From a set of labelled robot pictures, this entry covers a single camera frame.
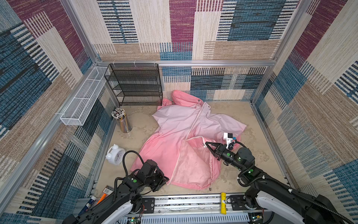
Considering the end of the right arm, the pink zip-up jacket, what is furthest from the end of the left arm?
the end of the right arm

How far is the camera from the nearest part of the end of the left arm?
659 millimetres

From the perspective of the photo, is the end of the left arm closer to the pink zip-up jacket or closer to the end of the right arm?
the pink zip-up jacket

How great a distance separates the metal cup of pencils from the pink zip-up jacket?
18 centimetres

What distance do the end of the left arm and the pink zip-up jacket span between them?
0.11 m

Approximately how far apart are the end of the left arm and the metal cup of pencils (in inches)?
15.1

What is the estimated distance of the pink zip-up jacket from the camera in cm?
83

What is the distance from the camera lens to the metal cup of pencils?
0.91 m

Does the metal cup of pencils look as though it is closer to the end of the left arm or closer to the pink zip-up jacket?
the pink zip-up jacket

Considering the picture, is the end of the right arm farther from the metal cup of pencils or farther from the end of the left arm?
the metal cup of pencils

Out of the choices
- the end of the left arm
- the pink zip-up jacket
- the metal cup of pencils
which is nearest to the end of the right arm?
the pink zip-up jacket

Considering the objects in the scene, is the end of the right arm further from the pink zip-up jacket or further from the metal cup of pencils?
the metal cup of pencils

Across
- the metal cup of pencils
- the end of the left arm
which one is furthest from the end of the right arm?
the metal cup of pencils

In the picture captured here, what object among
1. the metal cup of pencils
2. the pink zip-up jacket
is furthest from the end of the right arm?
the metal cup of pencils
